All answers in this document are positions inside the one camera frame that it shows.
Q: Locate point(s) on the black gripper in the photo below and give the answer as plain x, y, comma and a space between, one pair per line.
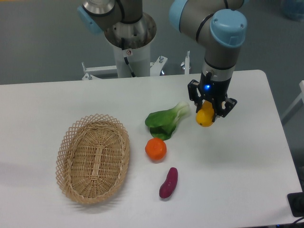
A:
212, 91

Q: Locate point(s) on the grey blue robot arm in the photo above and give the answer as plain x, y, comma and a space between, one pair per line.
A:
217, 25

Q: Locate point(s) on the green bok choy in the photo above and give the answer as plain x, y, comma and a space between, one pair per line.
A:
163, 123

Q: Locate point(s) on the orange persimmon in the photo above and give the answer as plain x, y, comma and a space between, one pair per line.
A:
156, 150

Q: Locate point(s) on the purple sweet potato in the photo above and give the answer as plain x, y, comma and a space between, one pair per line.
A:
169, 185

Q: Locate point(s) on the blue object top right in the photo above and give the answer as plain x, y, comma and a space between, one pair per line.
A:
293, 9

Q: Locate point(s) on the woven wicker basket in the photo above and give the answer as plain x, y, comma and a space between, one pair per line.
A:
93, 159

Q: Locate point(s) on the black device at edge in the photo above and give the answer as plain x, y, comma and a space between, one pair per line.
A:
296, 203

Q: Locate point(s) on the white frame at right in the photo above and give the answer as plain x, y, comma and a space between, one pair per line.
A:
294, 107

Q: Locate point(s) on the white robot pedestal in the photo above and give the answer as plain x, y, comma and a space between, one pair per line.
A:
131, 45

